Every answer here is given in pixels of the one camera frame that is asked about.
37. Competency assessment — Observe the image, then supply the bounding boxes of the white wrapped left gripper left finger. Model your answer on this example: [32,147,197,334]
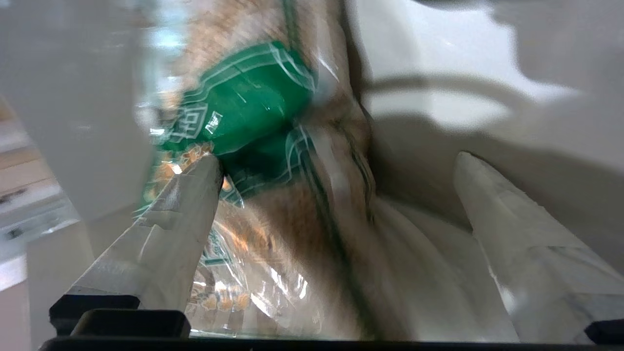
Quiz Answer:
[49,154,225,337]

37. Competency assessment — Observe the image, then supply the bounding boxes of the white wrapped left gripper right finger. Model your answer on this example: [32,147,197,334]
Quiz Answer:
[453,151,624,344]

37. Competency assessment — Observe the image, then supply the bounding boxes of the green brown snack bag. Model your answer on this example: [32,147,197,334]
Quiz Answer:
[136,0,386,342]

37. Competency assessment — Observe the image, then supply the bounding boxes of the beige glossy drawer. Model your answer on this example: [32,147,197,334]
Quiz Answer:
[0,0,624,342]

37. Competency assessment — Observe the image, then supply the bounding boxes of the bagged white slippers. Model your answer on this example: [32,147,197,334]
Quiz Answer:
[368,193,520,342]

